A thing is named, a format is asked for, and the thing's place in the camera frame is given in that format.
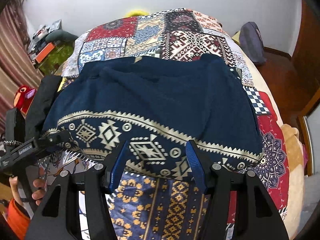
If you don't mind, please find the navy patterned hooded garment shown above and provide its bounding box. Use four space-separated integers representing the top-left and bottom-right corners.
42 54 263 181

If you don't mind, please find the orange sleeve forearm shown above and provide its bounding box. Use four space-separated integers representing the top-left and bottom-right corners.
7 198 30 240

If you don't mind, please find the person's left hand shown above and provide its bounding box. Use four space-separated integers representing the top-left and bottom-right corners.
8 167 47 207

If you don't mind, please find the red plush toy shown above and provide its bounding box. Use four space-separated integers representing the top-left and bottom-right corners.
14 85 37 115

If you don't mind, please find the black folded garment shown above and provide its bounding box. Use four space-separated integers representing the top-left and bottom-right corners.
25 75 62 141

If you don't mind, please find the beige fleece blanket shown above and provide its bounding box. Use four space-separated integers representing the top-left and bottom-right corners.
281 124 304 239

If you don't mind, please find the striped pink curtain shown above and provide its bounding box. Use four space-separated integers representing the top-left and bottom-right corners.
0 0 43 132

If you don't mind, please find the yellow garment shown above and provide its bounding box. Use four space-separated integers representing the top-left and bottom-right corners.
57 77 67 92

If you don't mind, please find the patchwork patterned bedspread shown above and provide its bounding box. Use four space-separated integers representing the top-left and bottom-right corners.
35 8 291 240

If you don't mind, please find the orange flat box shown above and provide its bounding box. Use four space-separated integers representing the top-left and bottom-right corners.
35 42 55 63

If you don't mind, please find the white wardrobe door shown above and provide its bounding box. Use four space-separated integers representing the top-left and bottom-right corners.
298 105 320 176

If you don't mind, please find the dark green cushion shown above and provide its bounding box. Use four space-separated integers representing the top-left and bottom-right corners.
45 29 78 43

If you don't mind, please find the brown wooden door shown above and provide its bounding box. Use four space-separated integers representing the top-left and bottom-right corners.
292 0 319 111

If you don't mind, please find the grey-blue backpack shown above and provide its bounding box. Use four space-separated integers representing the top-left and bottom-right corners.
239 22 266 66

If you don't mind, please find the yellow pillow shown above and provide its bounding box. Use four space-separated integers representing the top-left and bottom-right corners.
125 9 150 18

